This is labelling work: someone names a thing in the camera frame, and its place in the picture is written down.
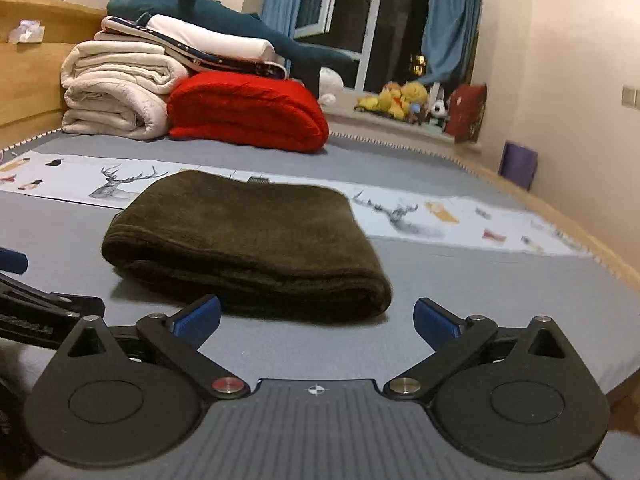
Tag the wooden bed frame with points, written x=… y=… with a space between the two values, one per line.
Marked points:
x=30 y=85

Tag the yellow bear plush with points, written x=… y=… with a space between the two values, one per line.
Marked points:
x=415 y=92

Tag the white quilt with navy trim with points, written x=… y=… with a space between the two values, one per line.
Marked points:
x=200 y=37

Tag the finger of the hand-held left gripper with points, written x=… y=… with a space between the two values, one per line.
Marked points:
x=12 y=261
x=45 y=315

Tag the dark olive towel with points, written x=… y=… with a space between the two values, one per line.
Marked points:
x=240 y=240

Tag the cream folded blanket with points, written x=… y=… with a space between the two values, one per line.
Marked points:
x=115 y=90

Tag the white plush toy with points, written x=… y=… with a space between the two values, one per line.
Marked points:
x=330 y=80

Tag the panda plush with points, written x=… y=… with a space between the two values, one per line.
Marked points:
x=439 y=108

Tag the windowsill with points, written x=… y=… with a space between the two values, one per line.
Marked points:
x=380 y=125

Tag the blue curtain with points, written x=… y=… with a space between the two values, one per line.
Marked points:
x=280 y=0
x=450 y=20

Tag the tissue pack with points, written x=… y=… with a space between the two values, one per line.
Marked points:
x=27 y=32

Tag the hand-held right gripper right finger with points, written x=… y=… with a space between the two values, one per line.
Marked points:
x=435 y=322

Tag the wall switch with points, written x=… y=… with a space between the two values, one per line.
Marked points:
x=631 y=96

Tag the red folded blanket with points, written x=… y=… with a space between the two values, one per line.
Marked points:
x=250 y=110

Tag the purple box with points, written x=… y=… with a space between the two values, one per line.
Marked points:
x=519 y=165

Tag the window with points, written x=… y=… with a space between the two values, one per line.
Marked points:
x=390 y=20

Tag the red cushion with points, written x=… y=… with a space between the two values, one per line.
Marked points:
x=467 y=110

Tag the teal shark plush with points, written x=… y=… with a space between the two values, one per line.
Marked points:
x=200 y=10

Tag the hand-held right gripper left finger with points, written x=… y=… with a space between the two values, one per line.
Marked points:
x=192 y=317

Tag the grey printed bed sheet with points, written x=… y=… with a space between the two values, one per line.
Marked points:
x=450 y=280

